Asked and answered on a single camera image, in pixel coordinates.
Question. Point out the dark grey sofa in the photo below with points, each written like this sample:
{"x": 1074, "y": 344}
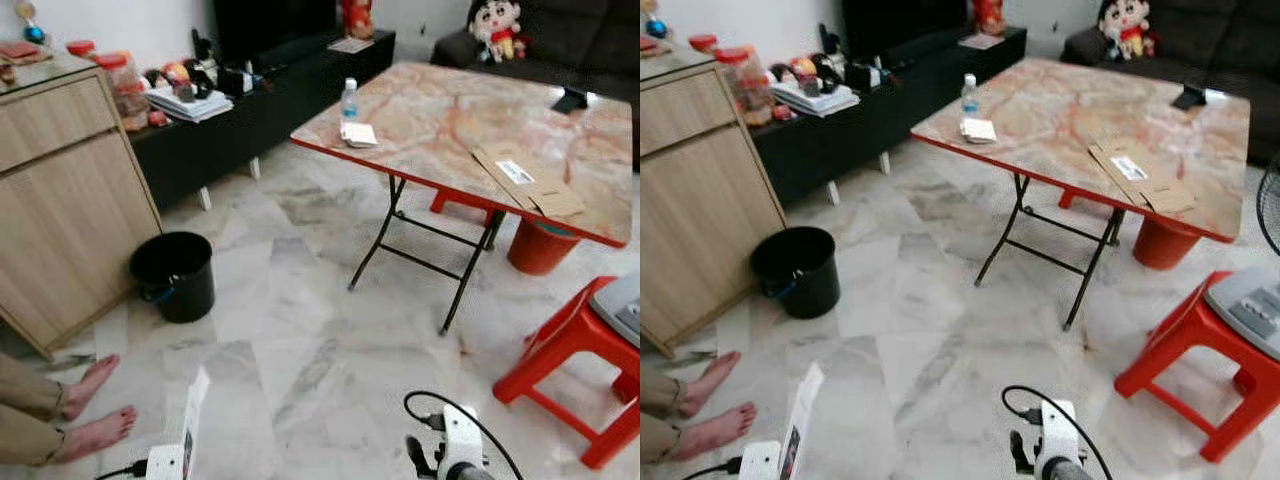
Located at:
{"x": 1220, "y": 50}
{"x": 580, "y": 40}

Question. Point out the cartoon boy plush doll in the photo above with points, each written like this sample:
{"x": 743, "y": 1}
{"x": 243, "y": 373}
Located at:
{"x": 497, "y": 30}
{"x": 1126, "y": 28}

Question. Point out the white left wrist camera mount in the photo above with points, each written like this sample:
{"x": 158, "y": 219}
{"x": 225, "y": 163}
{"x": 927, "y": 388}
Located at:
{"x": 165, "y": 463}
{"x": 760, "y": 460}

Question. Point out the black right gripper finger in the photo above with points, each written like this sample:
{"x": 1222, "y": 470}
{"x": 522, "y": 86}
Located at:
{"x": 412, "y": 452}
{"x": 1015, "y": 448}

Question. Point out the khaki trouser legs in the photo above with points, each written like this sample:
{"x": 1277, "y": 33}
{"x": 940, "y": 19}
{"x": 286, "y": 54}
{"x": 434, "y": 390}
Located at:
{"x": 25, "y": 410}
{"x": 660, "y": 410}

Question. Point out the red plastic stool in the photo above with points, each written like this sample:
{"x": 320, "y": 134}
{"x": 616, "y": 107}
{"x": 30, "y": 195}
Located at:
{"x": 560, "y": 340}
{"x": 1180, "y": 340}

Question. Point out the large red-lidded plastic jar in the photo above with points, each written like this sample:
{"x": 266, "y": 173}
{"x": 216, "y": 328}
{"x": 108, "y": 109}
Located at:
{"x": 125, "y": 90}
{"x": 745, "y": 85}

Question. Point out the clear plastic water bottle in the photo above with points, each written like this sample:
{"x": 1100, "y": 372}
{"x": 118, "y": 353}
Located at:
{"x": 970, "y": 98}
{"x": 349, "y": 102}

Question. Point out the black rubbish bin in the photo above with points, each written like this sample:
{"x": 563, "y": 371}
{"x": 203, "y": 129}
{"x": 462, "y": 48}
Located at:
{"x": 175, "y": 290}
{"x": 800, "y": 285}

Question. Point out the bare person foot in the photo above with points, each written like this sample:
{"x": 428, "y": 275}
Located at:
{"x": 100, "y": 435}
{"x": 720, "y": 432}
{"x": 90, "y": 385}
{"x": 710, "y": 382}

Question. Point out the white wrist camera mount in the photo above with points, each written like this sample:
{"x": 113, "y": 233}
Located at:
{"x": 463, "y": 435}
{"x": 1058, "y": 430}
{"x": 760, "y": 460}
{"x": 165, "y": 463}

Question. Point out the flat brown cardboard sheet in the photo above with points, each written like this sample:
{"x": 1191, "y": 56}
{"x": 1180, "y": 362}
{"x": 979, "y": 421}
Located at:
{"x": 530, "y": 180}
{"x": 1145, "y": 175}

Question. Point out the long white carton box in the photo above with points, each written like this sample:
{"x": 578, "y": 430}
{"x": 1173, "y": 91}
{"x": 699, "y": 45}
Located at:
{"x": 805, "y": 410}
{"x": 195, "y": 410}

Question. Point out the red plastic bucket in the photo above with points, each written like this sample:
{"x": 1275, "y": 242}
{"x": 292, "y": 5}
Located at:
{"x": 1165, "y": 245}
{"x": 540, "y": 250}

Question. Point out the small black box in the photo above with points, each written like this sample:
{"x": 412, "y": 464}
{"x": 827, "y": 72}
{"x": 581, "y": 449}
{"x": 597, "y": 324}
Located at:
{"x": 865, "y": 76}
{"x": 235, "y": 80}

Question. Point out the black television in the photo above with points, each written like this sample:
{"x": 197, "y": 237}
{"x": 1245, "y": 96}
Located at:
{"x": 275, "y": 25}
{"x": 905, "y": 22}

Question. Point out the long black TV cabinet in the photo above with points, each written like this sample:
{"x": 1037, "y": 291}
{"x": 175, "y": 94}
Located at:
{"x": 260, "y": 130}
{"x": 900, "y": 130}

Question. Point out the stack of white papers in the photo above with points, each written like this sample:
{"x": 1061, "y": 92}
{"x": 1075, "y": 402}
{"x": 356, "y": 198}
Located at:
{"x": 815, "y": 100}
{"x": 190, "y": 106}

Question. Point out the marble-print folding table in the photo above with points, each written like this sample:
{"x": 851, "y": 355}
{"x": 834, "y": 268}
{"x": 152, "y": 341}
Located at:
{"x": 450, "y": 110}
{"x": 1070, "y": 100}

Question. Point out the white grey electric fan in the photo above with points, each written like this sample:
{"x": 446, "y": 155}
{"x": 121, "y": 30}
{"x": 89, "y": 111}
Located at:
{"x": 1250, "y": 310}
{"x": 620, "y": 310}

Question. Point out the red festive figurine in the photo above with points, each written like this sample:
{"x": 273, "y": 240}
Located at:
{"x": 989, "y": 16}
{"x": 357, "y": 18}

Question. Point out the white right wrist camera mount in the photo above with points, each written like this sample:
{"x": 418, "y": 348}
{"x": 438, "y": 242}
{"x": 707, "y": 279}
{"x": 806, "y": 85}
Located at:
{"x": 463, "y": 435}
{"x": 1058, "y": 430}

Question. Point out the light wooden cabinet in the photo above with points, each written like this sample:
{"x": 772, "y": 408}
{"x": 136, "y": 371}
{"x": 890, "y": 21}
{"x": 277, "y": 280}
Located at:
{"x": 70, "y": 210}
{"x": 700, "y": 200}

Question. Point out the red white magazine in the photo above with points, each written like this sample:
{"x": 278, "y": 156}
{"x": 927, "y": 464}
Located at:
{"x": 981, "y": 41}
{"x": 351, "y": 45}

